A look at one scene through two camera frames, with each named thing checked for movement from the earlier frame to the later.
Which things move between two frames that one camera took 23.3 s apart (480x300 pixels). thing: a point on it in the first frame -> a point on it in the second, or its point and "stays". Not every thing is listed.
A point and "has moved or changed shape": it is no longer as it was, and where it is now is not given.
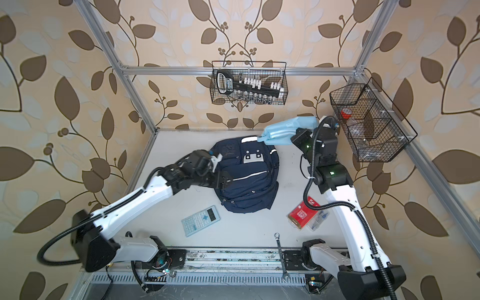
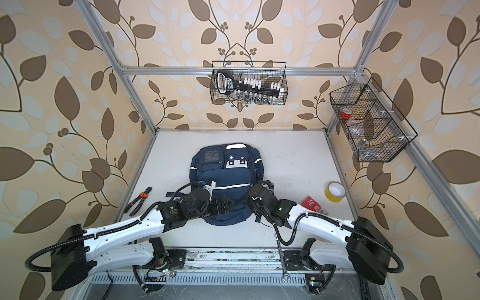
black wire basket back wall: (261, 83) stays
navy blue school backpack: (254, 169) has moved or changed shape
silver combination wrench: (277, 235) stays
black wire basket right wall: (375, 129) stays
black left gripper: (224, 183) -> (216, 205)
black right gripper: (299, 140) -> (248, 205)
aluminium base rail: (209, 268) stays
